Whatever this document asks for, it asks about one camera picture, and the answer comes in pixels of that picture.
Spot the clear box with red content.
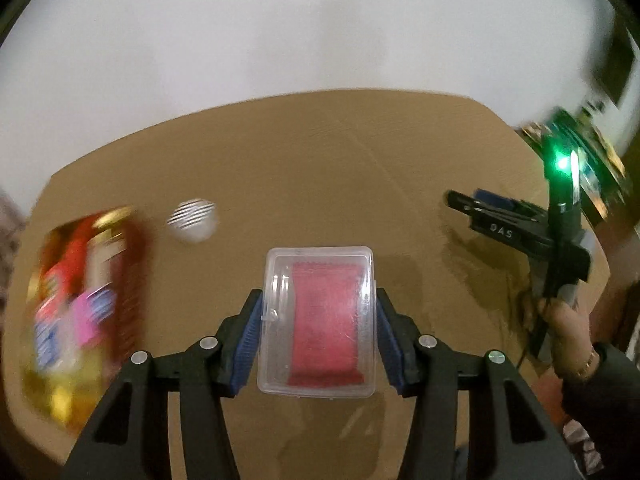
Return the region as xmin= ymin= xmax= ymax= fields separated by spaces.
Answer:
xmin=257 ymin=246 xmax=376 ymax=399

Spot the clear box blue label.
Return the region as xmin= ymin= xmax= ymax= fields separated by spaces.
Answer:
xmin=34 ymin=286 xmax=116 ymax=373

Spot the pink eraser block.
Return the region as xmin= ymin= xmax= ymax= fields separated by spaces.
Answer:
xmin=70 ymin=289 xmax=113 ymax=347

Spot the red round tape measure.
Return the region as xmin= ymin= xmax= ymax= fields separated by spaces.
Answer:
xmin=43 ymin=238 xmax=87 ymax=308

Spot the silver metal rectangular box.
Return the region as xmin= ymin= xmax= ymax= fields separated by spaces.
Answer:
xmin=86 ymin=223 xmax=127 ymax=290

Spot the person right hand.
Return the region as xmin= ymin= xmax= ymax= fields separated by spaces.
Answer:
xmin=520 ymin=290 xmax=600 ymax=382

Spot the red gold tin box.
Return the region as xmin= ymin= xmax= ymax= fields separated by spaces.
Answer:
xmin=21 ymin=207 xmax=150 ymax=434

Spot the patterned curtain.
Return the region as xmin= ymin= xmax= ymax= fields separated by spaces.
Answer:
xmin=0 ymin=191 xmax=25 ymax=287

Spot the blue striped keychain pouch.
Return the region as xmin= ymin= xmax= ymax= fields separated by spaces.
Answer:
xmin=167 ymin=198 xmax=218 ymax=244

